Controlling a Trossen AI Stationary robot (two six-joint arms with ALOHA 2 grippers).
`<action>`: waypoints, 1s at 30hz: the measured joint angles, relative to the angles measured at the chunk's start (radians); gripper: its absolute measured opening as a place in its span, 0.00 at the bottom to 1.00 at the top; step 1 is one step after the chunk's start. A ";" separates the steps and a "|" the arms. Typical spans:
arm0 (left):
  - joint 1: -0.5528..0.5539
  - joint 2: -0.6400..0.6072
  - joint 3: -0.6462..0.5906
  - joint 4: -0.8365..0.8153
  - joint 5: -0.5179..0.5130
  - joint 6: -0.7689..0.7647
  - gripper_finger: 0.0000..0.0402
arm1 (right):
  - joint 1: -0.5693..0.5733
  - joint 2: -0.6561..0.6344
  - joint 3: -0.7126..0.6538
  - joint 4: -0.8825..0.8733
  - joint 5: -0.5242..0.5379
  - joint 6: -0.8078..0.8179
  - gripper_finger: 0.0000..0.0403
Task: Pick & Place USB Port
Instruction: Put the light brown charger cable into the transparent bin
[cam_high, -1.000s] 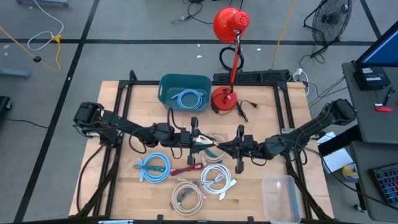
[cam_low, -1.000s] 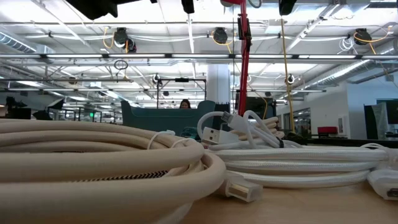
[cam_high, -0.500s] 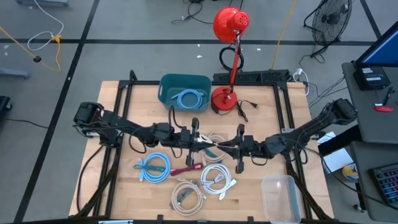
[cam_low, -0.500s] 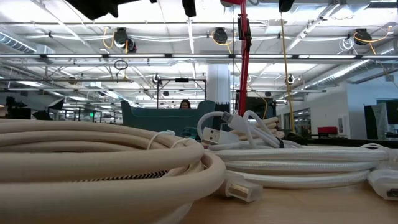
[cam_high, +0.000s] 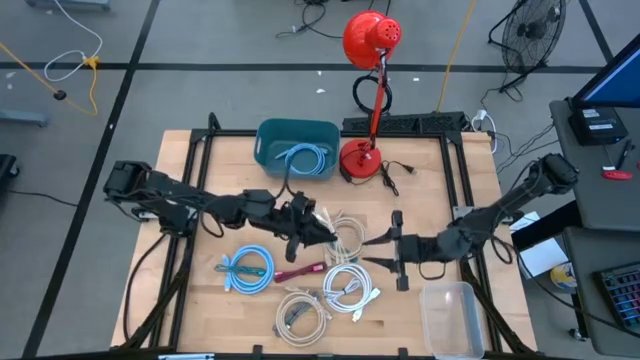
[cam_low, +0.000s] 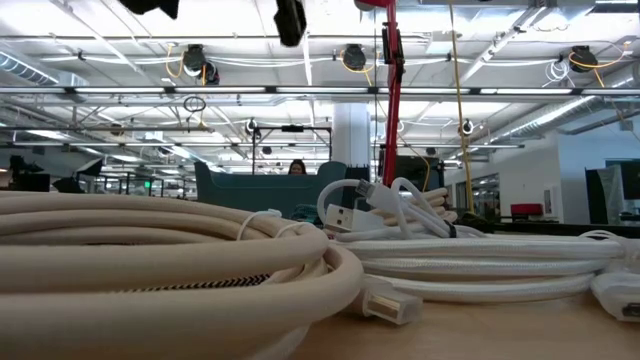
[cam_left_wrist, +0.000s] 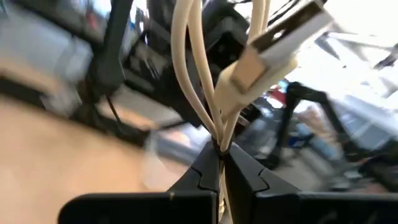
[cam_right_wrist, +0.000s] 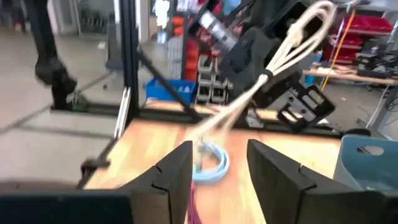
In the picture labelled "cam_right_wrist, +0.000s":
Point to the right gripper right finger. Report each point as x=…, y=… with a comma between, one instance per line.
x=280, y=186

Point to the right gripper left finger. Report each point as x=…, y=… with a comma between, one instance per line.
x=168, y=193

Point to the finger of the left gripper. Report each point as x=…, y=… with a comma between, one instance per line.
x=306, y=109

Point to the wooden workbench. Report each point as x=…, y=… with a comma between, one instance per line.
x=342, y=74

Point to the parts drawer rack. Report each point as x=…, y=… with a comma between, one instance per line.
x=205, y=81

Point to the teal plastic bin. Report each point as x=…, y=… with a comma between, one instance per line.
x=351, y=168

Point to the blue plastic crate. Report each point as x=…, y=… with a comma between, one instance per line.
x=168, y=90

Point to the shelving with red bins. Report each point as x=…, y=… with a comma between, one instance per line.
x=357, y=23

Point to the black equipment stand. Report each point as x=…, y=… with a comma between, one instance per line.
x=57, y=74

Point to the black aluminium table frame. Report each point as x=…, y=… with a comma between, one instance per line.
x=129, y=62

